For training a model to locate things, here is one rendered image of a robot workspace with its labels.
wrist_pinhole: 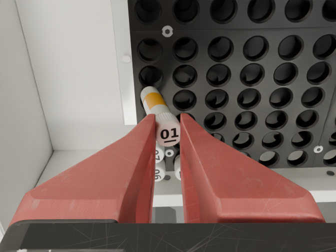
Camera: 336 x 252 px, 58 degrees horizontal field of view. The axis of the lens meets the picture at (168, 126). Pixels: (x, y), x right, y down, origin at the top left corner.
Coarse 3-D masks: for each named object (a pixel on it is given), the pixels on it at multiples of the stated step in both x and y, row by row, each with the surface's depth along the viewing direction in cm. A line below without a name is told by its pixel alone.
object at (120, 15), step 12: (120, 0) 19; (120, 12) 19; (120, 24) 20; (120, 36) 20; (120, 48) 21; (120, 60) 21; (120, 72) 21; (132, 72) 21; (120, 84) 22; (132, 84) 22; (120, 96) 22; (132, 96) 22; (132, 108) 23; (132, 120) 23
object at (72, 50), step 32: (32, 0) 20; (64, 0) 20; (96, 0) 20; (32, 32) 21; (64, 32) 21; (96, 32) 21; (32, 64) 22; (64, 64) 22; (96, 64) 22; (64, 96) 24; (96, 96) 24; (64, 128) 25; (96, 128) 25; (128, 128) 25; (64, 160) 25; (160, 192) 21; (320, 192) 22
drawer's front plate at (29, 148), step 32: (0, 0) 18; (0, 32) 18; (0, 64) 18; (0, 96) 18; (32, 96) 22; (0, 128) 18; (32, 128) 22; (0, 160) 18; (32, 160) 22; (0, 192) 18; (0, 224) 18
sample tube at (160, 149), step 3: (156, 144) 17; (159, 144) 17; (156, 147) 17; (159, 147) 17; (162, 147) 17; (156, 150) 17; (159, 150) 17; (162, 150) 17; (156, 153) 17; (159, 153) 17; (162, 153) 17; (156, 156) 17; (159, 156) 17; (162, 156) 17; (156, 159) 17; (159, 159) 17; (156, 162) 18
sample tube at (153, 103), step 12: (144, 96) 16; (156, 96) 15; (144, 108) 15; (156, 108) 14; (168, 108) 14; (156, 120) 13; (168, 120) 12; (156, 132) 12; (168, 132) 13; (168, 144) 13
